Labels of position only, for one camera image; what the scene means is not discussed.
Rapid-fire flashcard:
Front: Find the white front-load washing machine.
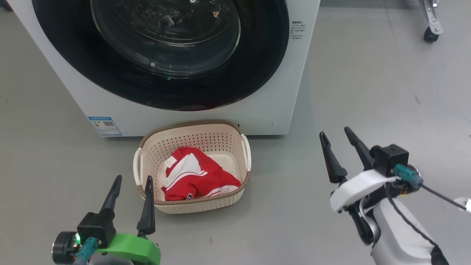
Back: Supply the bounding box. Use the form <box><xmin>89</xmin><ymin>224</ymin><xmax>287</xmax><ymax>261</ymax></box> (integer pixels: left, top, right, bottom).
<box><xmin>7</xmin><ymin>0</ymin><xmax>321</xmax><ymax>137</ymax></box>

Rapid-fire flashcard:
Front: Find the right teal-plug camera cable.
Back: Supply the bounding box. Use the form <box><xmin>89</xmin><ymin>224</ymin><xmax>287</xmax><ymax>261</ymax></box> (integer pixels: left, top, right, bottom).
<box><xmin>394</xmin><ymin>164</ymin><xmax>471</xmax><ymax>213</ymax></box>

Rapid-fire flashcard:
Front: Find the left teal-plug camera cable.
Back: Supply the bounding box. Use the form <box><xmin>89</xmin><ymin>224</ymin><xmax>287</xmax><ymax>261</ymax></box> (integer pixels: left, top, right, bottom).
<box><xmin>72</xmin><ymin>237</ymin><xmax>99</xmax><ymax>265</ymax></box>

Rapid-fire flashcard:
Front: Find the red and white garment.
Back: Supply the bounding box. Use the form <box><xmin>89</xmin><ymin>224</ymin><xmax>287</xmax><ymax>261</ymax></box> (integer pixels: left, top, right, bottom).
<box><xmin>161</xmin><ymin>146</ymin><xmax>241</xmax><ymax>201</ymax></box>

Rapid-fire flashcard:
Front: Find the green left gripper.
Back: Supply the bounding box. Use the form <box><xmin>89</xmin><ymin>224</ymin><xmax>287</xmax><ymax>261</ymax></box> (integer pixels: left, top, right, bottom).
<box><xmin>96</xmin><ymin>175</ymin><xmax>162</xmax><ymax>265</ymax></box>

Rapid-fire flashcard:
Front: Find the teal-plug camera cable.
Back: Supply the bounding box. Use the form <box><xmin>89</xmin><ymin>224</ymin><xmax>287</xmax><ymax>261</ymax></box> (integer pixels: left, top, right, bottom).
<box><xmin>394</xmin><ymin>164</ymin><xmax>471</xmax><ymax>213</ymax></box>
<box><xmin>72</xmin><ymin>237</ymin><xmax>99</xmax><ymax>265</ymax></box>

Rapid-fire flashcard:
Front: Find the black caster wheel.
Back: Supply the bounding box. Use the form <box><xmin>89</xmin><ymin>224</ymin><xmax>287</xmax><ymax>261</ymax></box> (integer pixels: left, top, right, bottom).
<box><xmin>423</xmin><ymin>26</ymin><xmax>440</xmax><ymax>43</ymax></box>

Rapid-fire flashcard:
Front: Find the cream perforated laundry basket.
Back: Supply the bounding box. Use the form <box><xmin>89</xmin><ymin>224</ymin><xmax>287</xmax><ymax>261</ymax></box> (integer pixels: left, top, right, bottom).
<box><xmin>133</xmin><ymin>120</ymin><xmax>252</xmax><ymax>215</ymax></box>

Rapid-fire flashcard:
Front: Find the metal frame leg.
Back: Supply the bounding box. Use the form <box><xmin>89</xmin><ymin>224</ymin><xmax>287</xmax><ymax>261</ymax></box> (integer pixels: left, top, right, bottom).
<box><xmin>419</xmin><ymin>0</ymin><xmax>444</xmax><ymax>35</ymax></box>

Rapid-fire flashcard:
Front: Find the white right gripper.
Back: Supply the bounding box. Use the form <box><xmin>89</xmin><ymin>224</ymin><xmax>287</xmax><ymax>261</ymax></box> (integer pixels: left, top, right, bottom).
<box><xmin>319</xmin><ymin>127</ymin><xmax>400</xmax><ymax>214</ymax></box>

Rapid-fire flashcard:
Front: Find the round white filter cover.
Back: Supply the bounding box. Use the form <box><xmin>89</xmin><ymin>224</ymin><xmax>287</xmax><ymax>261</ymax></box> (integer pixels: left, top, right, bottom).
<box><xmin>245</xmin><ymin>117</ymin><xmax>273</xmax><ymax>135</ymax></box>

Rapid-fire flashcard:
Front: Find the washing machine door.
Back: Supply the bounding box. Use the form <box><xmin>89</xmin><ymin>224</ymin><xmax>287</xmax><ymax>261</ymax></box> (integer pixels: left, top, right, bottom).
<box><xmin>31</xmin><ymin>0</ymin><xmax>290</xmax><ymax>111</ymax></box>

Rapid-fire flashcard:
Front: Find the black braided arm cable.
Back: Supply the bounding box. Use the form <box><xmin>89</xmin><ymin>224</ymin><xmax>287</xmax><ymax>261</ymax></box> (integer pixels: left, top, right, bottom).
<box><xmin>385</xmin><ymin>184</ymin><xmax>450</xmax><ymax>265</ymax></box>

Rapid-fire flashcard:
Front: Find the printed text label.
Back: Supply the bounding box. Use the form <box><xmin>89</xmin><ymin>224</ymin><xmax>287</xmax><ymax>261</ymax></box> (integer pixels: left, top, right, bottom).
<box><xmin>289</xmin><ymin>21</ymin><xmax>305</xmax><ymax>40</ymax></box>

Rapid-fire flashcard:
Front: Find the blue energy label sticker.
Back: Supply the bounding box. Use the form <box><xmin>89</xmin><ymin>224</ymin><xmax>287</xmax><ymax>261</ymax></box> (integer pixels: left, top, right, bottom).
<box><xmin>88</xmin><ymin>117</ymin><xmax>123</xmax><ymax>137</ymax></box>

